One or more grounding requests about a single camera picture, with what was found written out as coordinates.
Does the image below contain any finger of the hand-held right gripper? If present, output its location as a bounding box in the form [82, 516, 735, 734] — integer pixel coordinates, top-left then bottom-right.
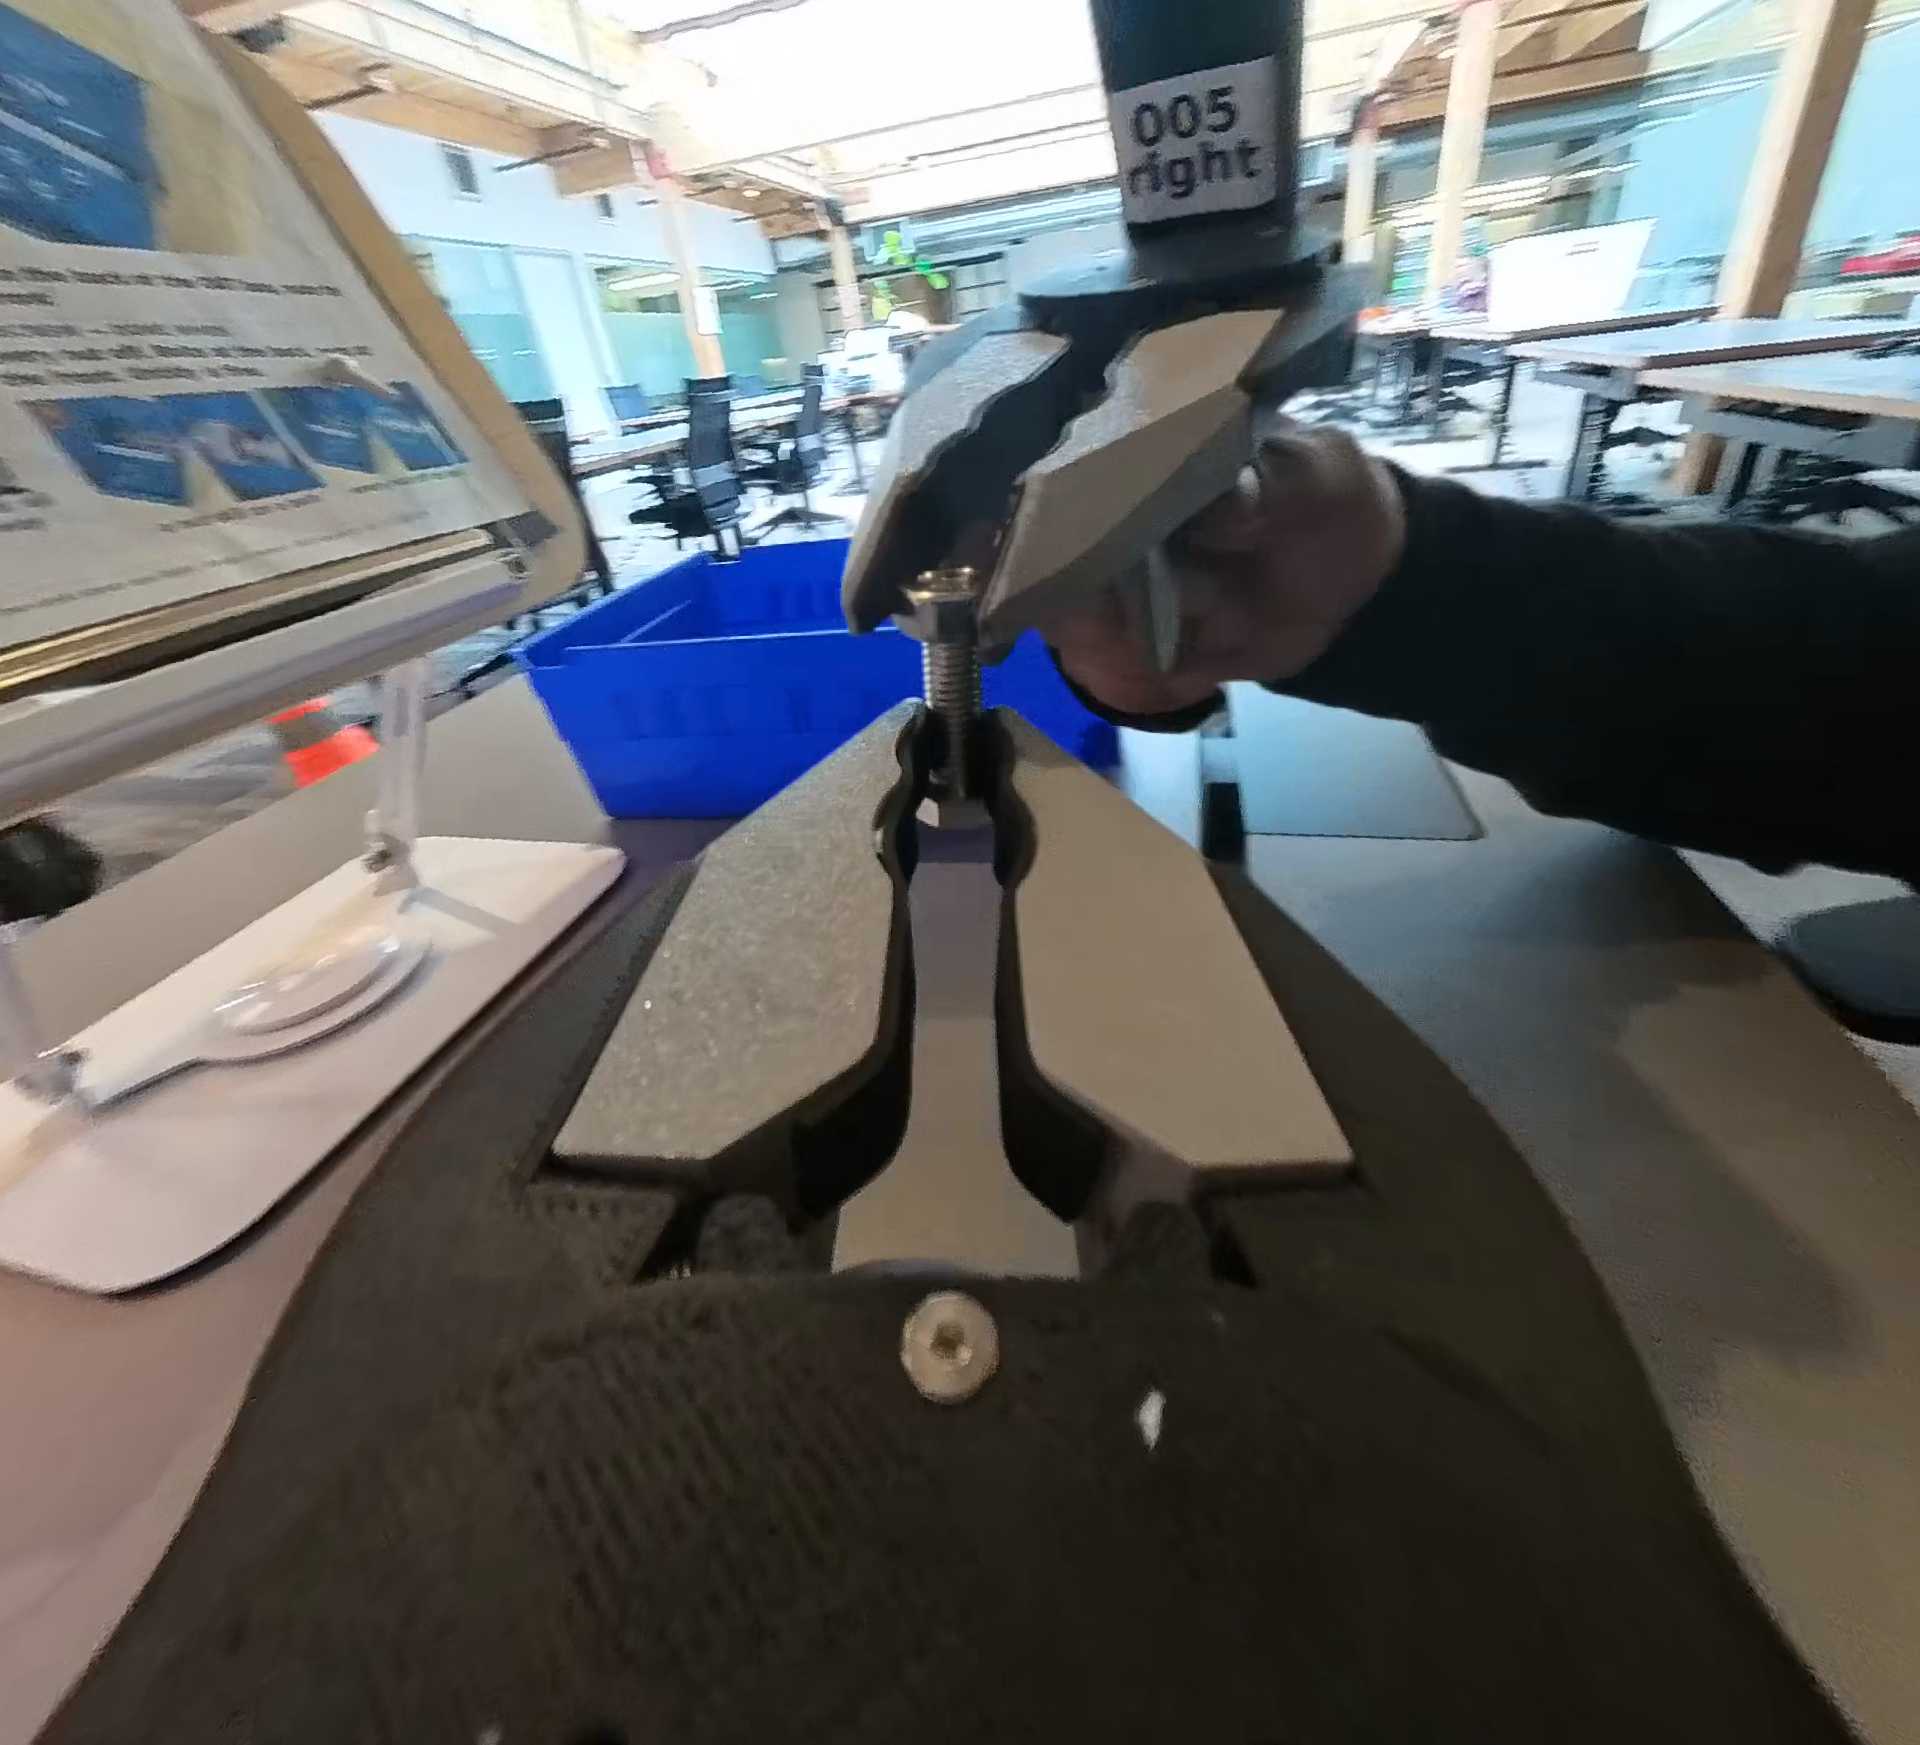
[839, 327, 1073, 640]
[972, 304, 1277, 654]

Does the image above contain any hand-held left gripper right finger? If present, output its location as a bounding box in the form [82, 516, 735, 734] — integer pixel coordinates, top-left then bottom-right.
[982, 710, 1362, 1219]

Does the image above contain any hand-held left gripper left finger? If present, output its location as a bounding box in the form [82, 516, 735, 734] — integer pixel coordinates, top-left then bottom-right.
[547, 698, 919, 1177]

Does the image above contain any steel hex bolt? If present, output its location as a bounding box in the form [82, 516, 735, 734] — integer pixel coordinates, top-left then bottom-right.
[918, 616, 995, 828]

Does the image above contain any person's right forearm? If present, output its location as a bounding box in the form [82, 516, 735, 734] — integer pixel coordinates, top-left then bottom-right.
[1274, 458, 1920, 881]

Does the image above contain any person's right hand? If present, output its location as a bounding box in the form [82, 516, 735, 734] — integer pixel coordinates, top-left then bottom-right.
[1037, 416, 1411, 726]

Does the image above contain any black mesh office chair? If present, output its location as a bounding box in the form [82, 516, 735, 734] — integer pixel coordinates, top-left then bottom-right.
[742, 362, 841, 535]
[630, 373, 751, 565]

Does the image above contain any blue plastic bin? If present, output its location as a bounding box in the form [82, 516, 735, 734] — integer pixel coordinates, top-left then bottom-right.
[514, 536, 1124, 821]

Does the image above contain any white instruction stand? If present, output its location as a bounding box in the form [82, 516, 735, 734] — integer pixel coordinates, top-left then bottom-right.
[0, 0, 590, 667]

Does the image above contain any orange traffic cone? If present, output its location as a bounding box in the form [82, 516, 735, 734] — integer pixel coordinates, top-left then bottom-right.
[265, 698, 379, 795]

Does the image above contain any white tabletop stand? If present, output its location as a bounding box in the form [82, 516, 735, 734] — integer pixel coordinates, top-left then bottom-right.
[0, 522, 630, 1298]

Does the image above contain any wooden desk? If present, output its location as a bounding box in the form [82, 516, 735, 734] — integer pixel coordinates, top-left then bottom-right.
[1633, 351, 1920, 503]

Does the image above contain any printed instruction sheet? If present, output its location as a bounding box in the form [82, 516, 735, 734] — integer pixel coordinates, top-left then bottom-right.
[0, 0, 539, 644]

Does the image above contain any wooden support post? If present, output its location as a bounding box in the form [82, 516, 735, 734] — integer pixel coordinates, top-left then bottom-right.
[1668, 0, 1920, 496]

